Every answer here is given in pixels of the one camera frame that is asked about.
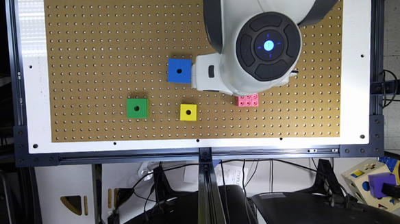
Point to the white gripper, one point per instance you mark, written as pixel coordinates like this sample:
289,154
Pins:
205,73

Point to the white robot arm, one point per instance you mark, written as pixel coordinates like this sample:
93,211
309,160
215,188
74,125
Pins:
257,43

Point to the blue cube block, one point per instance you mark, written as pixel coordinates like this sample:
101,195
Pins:
179,71

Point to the yellow cube block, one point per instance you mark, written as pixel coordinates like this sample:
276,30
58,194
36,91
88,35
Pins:
188,112

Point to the pink studded block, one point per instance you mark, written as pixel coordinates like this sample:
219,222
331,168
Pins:
247,101

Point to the green cube block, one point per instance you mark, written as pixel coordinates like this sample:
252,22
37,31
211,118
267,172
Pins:
137,108

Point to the purple cube block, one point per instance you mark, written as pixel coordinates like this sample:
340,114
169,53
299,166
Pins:
376,182

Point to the brown pegboard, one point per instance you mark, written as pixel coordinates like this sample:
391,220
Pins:
103,52

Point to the white manual paper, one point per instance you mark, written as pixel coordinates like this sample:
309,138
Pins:
228,174

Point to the black chair left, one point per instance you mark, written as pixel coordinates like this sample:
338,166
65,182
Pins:
184,209

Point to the black chair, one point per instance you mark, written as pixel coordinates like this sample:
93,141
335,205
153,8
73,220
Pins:
301,208
184,209

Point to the black chair right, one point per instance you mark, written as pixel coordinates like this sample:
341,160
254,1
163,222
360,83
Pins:
301,208

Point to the white cabinet with cutouts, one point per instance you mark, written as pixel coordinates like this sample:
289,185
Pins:
67,194

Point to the wooden shape sorter box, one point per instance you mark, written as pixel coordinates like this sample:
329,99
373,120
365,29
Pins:
357,180

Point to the dark aluminium table frame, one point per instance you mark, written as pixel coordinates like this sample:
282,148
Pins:
362,121

